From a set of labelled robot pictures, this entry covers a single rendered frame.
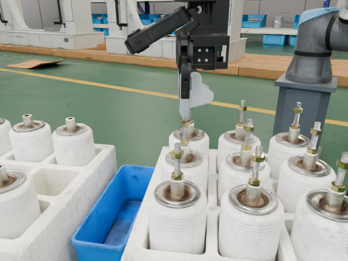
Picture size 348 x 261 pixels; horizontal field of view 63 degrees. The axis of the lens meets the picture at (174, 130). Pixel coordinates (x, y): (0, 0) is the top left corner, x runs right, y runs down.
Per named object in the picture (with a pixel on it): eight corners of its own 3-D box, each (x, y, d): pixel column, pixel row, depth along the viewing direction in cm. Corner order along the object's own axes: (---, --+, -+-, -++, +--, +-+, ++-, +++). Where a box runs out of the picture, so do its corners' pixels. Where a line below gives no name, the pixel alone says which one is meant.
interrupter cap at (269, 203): (284, 198, 45) (285, 194, 44) (266, 225, 39) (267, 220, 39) (241, 182, 49) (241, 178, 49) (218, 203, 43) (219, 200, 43)
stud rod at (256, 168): (250, 192, 43) (256, 148, 40) (249, 188, 44) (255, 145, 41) (257, 192, 43) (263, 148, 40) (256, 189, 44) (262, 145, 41)
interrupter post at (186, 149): (179, 156, 58) (179, 142, 56) (190, 157, 57) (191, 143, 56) (177, 162, 55) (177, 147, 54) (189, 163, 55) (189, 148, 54)
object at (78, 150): (73, 179, 82) (64, 121, 75) (104, 183, 80) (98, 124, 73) (55, 199, 73) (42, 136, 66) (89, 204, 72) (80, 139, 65)
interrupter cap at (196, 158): (169, 149, 60) (169, 147, 60) (204, 153, 59) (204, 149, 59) (161, 168, 53) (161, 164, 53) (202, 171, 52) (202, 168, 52)
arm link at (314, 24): (305, 47, 104) (313, 7, 98) (344, 51, 94) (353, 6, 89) (287, 49, 97) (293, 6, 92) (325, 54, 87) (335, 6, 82)
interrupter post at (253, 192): (262, 200, 44) (265, 182, 43) (256, 207, 43) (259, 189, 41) (248, 194, 46) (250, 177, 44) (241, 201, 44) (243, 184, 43)
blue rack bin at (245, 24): (245, 26, 534) (246, 14, 526) (266, 27, 518) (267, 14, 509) (238, 27, 493) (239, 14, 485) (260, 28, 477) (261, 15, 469)
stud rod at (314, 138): (313, 161, 52) (321, 123, 49) (307, 160, 53) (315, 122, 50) (312, 159, 53) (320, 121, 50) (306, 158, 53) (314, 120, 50)
